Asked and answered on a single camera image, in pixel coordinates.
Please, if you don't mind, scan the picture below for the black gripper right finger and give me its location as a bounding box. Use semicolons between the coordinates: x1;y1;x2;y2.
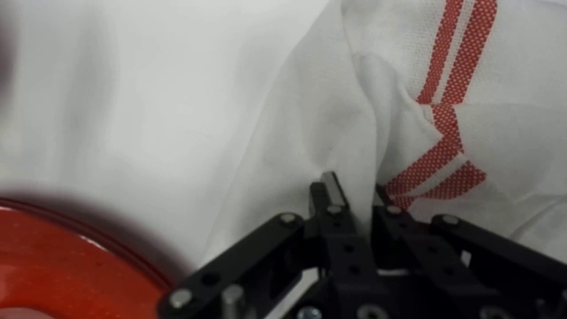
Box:
371;186;567;319

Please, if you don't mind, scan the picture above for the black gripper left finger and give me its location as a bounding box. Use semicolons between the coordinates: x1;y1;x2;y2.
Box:
158;172;355;319

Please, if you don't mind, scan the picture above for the white towel with red stripes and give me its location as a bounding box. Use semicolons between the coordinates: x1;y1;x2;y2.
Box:
208;0;567;259

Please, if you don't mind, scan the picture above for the large red plate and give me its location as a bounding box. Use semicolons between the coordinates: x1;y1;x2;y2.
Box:
0;198;172;319

